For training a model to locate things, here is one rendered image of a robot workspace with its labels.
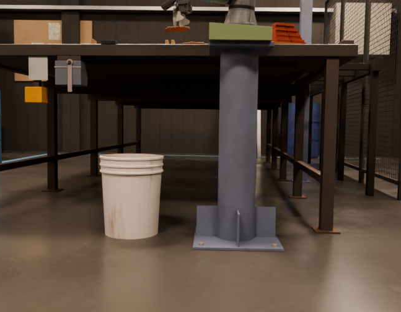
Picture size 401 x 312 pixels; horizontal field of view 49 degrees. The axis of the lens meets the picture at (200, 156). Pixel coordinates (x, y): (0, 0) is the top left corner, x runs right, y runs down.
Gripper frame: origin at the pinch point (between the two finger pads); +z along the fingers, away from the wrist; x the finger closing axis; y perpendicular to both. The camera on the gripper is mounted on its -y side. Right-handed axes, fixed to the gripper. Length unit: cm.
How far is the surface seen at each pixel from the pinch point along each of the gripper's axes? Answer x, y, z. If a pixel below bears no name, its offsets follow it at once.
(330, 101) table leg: -8, 83, 40
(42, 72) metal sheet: -41, -57, 27
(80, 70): -39, -37, 26
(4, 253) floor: -93, -37, 104
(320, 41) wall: 584, 45, -88
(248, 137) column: -44, 50, 57
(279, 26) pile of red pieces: 85, 44, -16
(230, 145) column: -46, 43, 60
